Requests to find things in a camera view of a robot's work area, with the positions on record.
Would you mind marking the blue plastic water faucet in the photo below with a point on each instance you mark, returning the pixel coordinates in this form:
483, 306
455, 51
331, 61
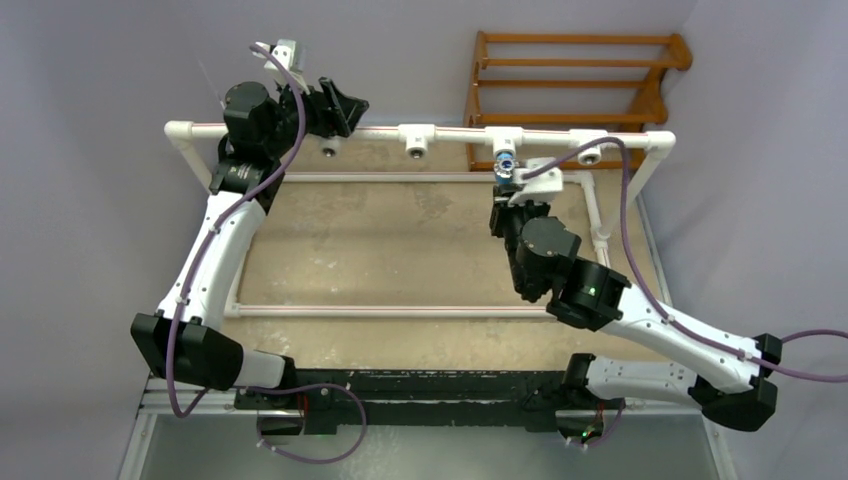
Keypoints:
504, 167

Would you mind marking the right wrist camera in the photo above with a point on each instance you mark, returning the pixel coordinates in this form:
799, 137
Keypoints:
538, 180

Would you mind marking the wooden rack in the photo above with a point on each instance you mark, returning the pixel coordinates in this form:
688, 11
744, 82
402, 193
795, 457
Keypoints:
642, 77

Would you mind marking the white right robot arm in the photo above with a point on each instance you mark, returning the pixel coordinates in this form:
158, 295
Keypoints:
723, 376

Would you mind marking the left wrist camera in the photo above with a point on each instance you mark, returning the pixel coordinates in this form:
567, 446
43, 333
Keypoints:
288, 55

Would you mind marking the white PVC pipe frame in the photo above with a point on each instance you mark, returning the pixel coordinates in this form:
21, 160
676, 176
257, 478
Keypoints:
411, 139

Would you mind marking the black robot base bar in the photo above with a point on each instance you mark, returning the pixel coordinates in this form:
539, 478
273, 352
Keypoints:
330, 398

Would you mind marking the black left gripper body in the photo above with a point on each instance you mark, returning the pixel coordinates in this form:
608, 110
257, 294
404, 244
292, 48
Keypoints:
317, 121

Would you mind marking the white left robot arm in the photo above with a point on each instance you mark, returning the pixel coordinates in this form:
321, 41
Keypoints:
182, 340

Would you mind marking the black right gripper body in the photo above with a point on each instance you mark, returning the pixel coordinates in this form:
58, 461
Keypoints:
505, 219

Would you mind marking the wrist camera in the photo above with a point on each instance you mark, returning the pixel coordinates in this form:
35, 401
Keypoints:
288, 55
538, 180

